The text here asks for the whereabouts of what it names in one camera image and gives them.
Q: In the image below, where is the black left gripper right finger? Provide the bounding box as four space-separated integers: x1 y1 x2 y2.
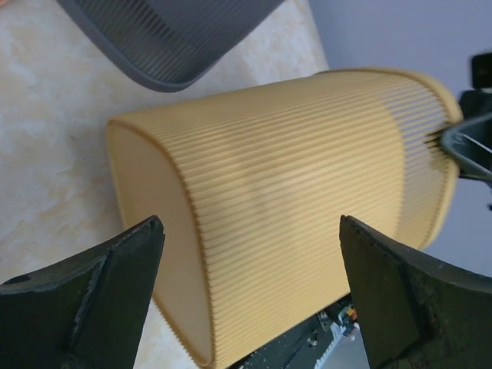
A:
339 216 491 368

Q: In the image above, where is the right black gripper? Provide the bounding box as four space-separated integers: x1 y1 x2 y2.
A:
440 53 491 179

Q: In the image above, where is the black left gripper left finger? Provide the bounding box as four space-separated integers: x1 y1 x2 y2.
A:
1 216 165 368

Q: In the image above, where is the yellow slatted waste bin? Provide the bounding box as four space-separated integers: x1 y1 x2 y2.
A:
106 68 462 368

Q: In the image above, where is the grey slatted waste bin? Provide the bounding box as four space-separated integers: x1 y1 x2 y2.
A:
59 0 281 93

